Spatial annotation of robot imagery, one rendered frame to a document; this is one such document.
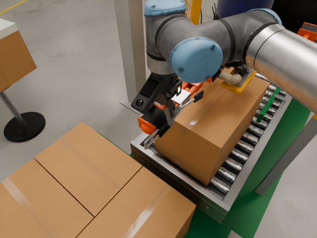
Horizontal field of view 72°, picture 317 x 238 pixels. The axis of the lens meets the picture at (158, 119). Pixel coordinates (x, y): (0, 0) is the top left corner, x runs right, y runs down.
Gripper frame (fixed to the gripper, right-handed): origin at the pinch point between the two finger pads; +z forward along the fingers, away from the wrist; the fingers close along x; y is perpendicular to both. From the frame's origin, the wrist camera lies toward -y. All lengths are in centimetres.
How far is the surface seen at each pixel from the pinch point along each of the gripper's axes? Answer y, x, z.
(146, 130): -6.4, -0.3, -0.4
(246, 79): 51, -12, 10
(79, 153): -9, 59, 69
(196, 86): 20.6, -2.1, -1.5
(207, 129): 28.7, -7.6, 27.9
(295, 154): 71, -51, 60
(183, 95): 13.3, -1.1, -1.6
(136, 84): 83, 94, 89
